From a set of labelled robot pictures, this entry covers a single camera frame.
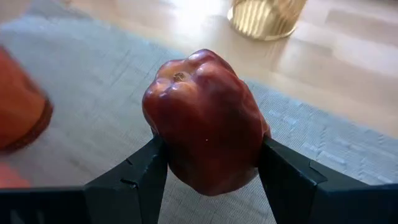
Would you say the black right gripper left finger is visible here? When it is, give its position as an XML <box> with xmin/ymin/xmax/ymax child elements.
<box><xmin>0</xmin><ymin>135</ymin><xmax>169</xmax><ymax>224</ymax></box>

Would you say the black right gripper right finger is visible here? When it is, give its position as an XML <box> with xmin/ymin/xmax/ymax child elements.
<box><xmin>257</xmin><ymin>135</ymin><xmax>398</xmax><ymax>224</ymax></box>

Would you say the red bell pepper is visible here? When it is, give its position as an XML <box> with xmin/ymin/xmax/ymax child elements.
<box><xmin>141</xmin><ymin>48</ymin><xmax>272</xmax><ymax>197</ymax></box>

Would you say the grey woven placemat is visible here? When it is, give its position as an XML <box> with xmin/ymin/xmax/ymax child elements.
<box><xmin>0</xmin><ymin>15</ymin><xmax>398</xmax><ymax>224</ymax></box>

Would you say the amber faceted tumbler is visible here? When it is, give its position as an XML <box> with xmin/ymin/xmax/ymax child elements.
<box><xmin>0</xmin><ymin>45</ymin><xmax>54</xmax><ymax>154</ymax></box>

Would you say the gold wire cutlery holder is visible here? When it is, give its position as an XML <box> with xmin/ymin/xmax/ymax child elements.
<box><xmin>226</xmin><ymin>0</ymin><xmax>308</xmax><ymax>42</ymax></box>

